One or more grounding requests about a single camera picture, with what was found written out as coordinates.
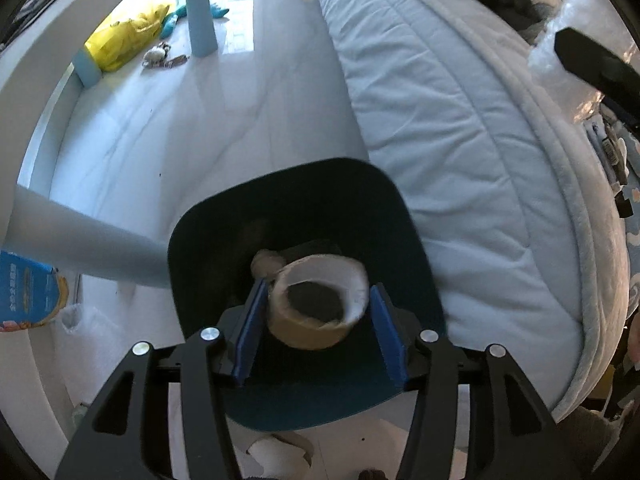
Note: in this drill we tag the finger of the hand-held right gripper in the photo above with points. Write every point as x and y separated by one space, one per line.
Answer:
600 65

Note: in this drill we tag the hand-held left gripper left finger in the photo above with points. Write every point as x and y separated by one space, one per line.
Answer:
247 335

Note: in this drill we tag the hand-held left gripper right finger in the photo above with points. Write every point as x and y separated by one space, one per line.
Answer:
390 335

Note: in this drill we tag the clear plastic wrap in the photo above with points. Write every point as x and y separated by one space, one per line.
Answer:
555 10

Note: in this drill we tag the black trash bin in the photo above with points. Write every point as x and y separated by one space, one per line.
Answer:
300 200

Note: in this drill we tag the bed with grey sheet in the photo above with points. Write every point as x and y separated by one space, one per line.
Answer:
450 135

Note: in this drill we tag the crumpled clear plastic bag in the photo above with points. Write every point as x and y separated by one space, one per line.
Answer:
80 317

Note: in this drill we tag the light blue low table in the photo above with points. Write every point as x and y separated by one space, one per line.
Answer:
75 240

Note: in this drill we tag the blue cardboard box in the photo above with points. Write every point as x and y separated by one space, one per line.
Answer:
30 290

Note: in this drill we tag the teal plush toy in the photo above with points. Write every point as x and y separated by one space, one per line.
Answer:
172 20

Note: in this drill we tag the yellow plastic bag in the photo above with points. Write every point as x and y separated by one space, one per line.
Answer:
125 35

